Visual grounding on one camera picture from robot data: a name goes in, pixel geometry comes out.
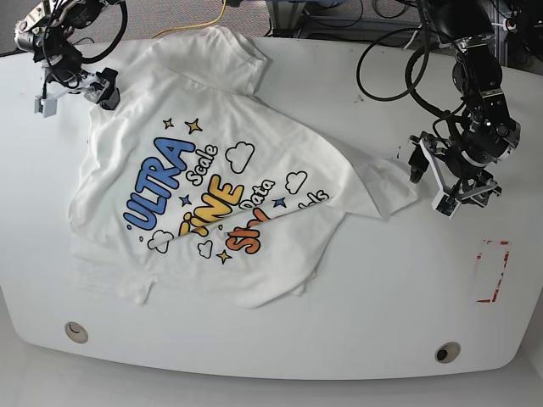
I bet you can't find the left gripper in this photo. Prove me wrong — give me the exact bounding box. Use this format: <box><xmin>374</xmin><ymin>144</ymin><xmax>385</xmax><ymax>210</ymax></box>
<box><xmin>408</xmin><ymin>131</ymin><xmax>503</xmax><ymax>208</ymax></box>

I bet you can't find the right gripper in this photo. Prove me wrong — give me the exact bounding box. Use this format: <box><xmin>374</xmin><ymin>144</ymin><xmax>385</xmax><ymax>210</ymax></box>
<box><xmin>41</xmin><ymin>64</ymin><xmax>120</xmax><ymax>111</ymax></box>

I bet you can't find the white printed t-shirt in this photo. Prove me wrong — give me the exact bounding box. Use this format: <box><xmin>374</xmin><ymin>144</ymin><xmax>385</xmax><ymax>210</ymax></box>
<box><xmin>68</xmin><ymin>26</ymin><xmax>417</xmax><ymax>309</ymax></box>

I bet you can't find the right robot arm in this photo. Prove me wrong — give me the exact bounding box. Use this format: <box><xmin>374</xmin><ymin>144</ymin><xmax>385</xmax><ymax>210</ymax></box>
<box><xmin>14</xmin><ymin>0</ymin><xmax>128</xmax><ymax>118</ymax></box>

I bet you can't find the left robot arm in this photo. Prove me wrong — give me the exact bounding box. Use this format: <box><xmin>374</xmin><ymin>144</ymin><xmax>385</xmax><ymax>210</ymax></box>
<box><xmin>393</xmin><ymin>1</ymin><xmax>521</xmax><ymax>217</ymax></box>

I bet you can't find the red tape rectangle marking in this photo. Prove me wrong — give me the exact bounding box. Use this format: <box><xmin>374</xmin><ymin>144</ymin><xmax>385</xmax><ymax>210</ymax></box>
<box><xmin>470</xmin><ymin>240</ymin><xmax>512</xmax><ymax>304</ymax></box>

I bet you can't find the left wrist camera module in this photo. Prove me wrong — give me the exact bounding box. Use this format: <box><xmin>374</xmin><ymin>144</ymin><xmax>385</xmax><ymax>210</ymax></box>
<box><xmin>432</xmin><ymin>190</ymin><xmax>461</xmax><ymax>219</ymax></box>

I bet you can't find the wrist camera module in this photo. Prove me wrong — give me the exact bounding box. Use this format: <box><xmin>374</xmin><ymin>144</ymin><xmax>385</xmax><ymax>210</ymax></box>
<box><xmin>34</xmin><ymin>95</ymin><xmax>57</xmax><ymax>118</ymax></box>
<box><xmin>432</xmin><ymin>190</ymin><xmax>461</xmax><ymax>219</ymax></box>

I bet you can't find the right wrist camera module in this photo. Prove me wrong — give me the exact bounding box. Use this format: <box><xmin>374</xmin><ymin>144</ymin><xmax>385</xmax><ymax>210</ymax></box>
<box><xmin>34</xmin><ymin>95</ymin><xmax>57</xmax><ymax>118</ymax></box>

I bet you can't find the yellow cable on floor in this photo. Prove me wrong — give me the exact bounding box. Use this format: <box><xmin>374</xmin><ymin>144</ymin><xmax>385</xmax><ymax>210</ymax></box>
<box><xmin>152</xmin><ymin>0</ymin><xmax>226</xmax><ymax>39</ymax></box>

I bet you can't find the right table cable grommet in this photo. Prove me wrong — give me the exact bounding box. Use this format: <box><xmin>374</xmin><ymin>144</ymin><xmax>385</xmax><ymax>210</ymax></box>
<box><xmin>434</xmin><ymin>342</ymin><xmax>462</xmax><ymax>364</ymax></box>

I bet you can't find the table cable grommet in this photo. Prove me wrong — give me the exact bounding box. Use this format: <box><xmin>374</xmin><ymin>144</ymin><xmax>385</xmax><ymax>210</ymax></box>
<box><xmin>64</xmin><ymin>321</ymin><xmax>89</xmax><ymax>344</ymax></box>
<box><xmin>434</xmin><ymin>342</ymin><xmax>462</xmax><ymax>364</ymax></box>

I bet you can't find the left table cable grommet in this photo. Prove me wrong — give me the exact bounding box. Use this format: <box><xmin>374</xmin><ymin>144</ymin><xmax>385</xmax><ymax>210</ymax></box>
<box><xmin>64</xmin><ymin>321</ymin><xmax>89</xmax><ymax>344</ymax></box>

